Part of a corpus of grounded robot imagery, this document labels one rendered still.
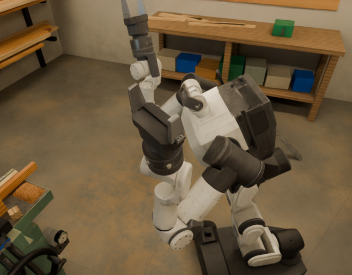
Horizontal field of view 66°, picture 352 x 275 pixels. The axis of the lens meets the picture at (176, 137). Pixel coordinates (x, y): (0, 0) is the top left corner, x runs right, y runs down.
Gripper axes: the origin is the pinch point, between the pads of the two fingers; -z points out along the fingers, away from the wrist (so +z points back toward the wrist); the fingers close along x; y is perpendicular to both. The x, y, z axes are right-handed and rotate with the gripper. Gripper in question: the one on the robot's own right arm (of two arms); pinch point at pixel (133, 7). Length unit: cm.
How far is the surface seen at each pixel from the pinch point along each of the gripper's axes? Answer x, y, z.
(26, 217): 48, 44, 71
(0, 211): 53, 52, 65
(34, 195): 40, 46, 66
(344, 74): -283, -94, 112
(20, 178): 36, 58, 61
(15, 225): 53, 44, 70
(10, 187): 42, 58, 62
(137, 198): -47, 68, 142
